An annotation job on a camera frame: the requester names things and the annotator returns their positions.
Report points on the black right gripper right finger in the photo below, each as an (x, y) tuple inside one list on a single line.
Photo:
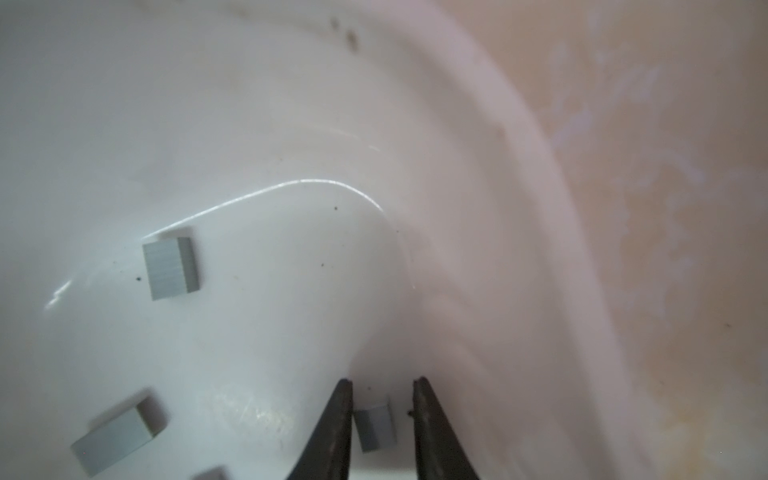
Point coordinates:
[(438, 452)]

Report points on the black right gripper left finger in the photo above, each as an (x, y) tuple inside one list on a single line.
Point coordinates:
[(327, 453)]

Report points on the grey staple strip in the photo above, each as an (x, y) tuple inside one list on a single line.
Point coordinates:
[(216, 473), (123, 433), (171, 267), (376, 428)]

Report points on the white plastic tray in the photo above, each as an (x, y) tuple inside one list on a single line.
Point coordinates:
[(368, 197)]

